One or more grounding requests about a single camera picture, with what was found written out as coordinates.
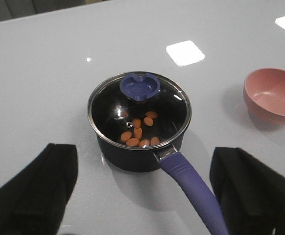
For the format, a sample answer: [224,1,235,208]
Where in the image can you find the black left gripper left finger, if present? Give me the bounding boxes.
[0,143,78,235]

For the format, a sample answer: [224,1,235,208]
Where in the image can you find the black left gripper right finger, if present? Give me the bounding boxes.
[210,147,285,235]

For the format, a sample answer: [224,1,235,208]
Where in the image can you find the pink bowl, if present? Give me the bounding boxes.
[243,68,285,124]

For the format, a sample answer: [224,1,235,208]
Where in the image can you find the orange ham slices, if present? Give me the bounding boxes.
[120,111,160,148]

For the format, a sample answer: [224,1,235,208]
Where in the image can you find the glass lid blue knob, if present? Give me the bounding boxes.
[87,71,192,150]

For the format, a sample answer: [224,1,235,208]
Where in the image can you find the left beige chair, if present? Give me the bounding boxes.
[0,0,98,22]

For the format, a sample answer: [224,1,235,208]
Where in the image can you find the dark blue saucepan purple handle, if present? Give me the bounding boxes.
[93,127,229,235]

